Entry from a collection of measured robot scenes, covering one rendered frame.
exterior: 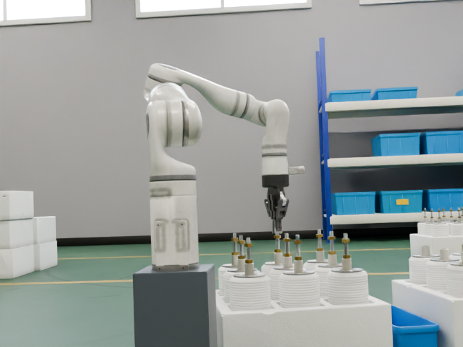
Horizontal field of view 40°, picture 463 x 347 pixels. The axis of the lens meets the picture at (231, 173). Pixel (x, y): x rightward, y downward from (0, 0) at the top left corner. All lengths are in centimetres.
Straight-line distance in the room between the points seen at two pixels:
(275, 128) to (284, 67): 517
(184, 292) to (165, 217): 15
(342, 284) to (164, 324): 49
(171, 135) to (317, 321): 55
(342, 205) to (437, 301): 444
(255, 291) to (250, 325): 8
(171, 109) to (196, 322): 40
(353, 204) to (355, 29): 199
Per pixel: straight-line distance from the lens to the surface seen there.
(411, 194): 612
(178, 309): 120
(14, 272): 417
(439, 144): 621
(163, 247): 121
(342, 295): 152
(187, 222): 121
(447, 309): 161
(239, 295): 147
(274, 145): 172
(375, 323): 151
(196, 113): 123
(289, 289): 149
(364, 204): 608
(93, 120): 709
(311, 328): 147
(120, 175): 696
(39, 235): 457
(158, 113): 122
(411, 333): 158
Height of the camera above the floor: 43
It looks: 2 degrees up
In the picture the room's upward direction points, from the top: 2 degrees counter-clockwise
